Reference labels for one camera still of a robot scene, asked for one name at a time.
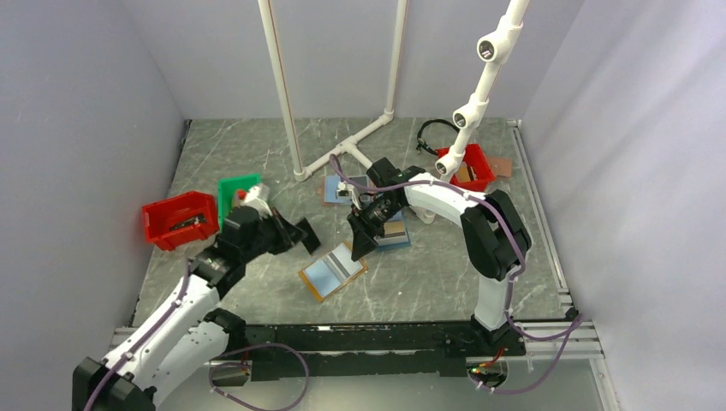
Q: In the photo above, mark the red plastic bin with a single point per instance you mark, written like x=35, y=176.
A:
x=179, y=220
x=469, y=171

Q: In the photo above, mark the green plastic bin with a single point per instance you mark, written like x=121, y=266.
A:
x=228, y=193

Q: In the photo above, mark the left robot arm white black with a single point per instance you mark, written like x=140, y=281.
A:
x=188, y=328

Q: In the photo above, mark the right red plastic bin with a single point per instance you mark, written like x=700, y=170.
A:
x=469, y=171

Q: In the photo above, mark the left red plastic bin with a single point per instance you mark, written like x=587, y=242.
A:
x=179, y=220

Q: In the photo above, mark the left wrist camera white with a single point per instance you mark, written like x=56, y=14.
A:
x=256, y=197

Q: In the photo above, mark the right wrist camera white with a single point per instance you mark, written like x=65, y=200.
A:
x=344, y=191

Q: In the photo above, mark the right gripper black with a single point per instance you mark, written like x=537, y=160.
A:
x=363, y=242

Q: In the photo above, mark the dark grey credit card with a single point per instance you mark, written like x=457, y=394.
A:
x=309, y=238

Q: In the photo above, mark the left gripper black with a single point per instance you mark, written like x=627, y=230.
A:
x=288, y=235

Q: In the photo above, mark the blue open card holder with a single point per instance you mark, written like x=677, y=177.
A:
x=395, y=234

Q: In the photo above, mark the orange card holder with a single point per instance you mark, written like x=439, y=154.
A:
x=321, y=281

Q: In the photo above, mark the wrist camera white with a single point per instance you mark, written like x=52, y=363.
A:
x=344, y=191
x=256, y=197

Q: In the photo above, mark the brown flat card holder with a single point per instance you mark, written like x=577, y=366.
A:
x=501, y=167

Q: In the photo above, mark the white pvc pipe frame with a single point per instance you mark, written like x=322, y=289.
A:
x=348, y=145

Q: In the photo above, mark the grey striped credit card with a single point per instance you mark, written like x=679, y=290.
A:
x=339, y=259

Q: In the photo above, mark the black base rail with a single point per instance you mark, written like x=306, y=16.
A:
x=448, y=348

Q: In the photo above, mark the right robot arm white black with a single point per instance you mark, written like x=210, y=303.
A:
x=497, y=241

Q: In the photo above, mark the white pvc camera mast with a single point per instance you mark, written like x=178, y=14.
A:
x=494, y=50

